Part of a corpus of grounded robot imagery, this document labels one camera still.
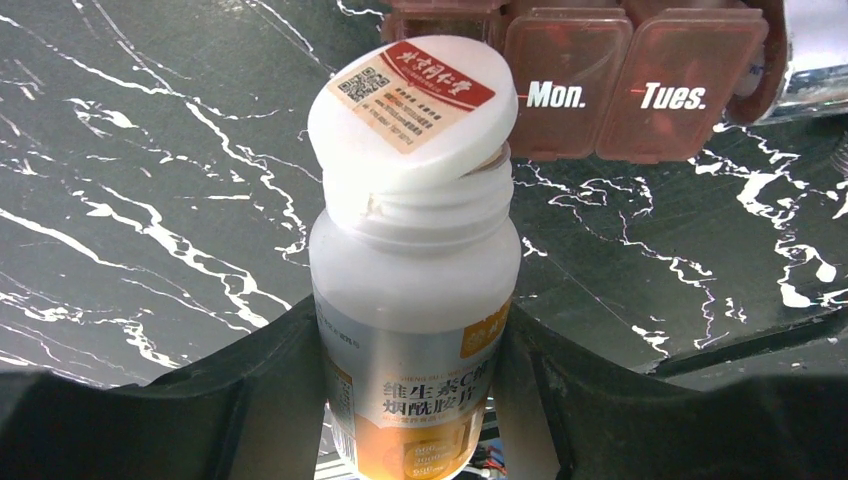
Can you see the red weekly pill organizer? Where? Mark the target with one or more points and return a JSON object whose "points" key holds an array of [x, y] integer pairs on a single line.
{"points": [[638, 81]]}

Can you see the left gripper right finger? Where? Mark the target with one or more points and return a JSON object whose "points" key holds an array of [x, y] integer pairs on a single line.
{"points": [[565, 412]]}

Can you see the white pill bottle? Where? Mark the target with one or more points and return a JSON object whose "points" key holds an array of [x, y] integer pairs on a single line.
{"points": [[414, 259]]}

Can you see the chrome metal faucet fitting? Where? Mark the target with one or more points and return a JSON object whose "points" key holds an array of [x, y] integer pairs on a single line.
{"points": [[806, 61]]}

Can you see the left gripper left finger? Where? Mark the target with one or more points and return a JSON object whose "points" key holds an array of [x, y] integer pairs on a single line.
{"points": [[252, 410]]}

